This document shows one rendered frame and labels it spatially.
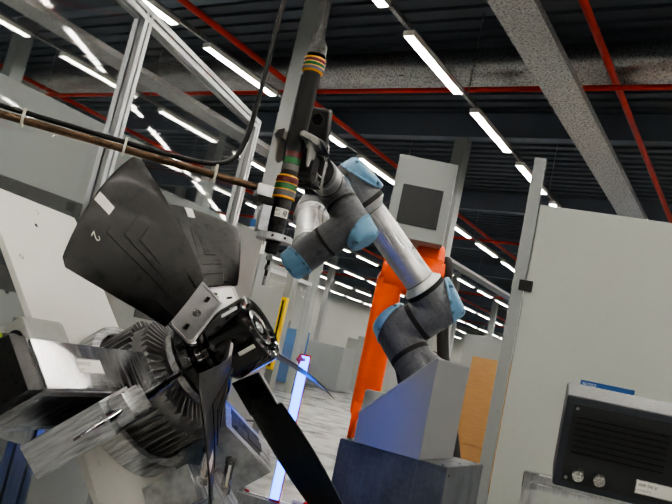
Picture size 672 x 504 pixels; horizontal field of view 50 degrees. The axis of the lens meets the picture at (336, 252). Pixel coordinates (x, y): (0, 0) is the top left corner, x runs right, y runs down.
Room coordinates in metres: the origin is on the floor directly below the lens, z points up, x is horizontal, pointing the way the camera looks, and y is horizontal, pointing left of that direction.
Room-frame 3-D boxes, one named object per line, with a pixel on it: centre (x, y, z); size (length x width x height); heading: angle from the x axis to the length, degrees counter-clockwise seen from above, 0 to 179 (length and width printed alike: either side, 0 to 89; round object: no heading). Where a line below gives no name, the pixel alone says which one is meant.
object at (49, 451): (1.03, 0.29, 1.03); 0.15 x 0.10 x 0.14; 73
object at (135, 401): (1.01, 0.23, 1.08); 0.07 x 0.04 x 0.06; 173
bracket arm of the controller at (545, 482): (1.49, -0.59, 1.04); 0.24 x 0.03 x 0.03; 73
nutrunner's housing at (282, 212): (1.34, 0.12, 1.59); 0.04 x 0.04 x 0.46
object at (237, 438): (1.39, 0.13, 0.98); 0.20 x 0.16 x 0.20; 73
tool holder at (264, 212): (1.33, 0.13, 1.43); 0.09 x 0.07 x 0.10; 108
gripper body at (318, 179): (1.44, 0.09, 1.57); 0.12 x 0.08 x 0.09; 163
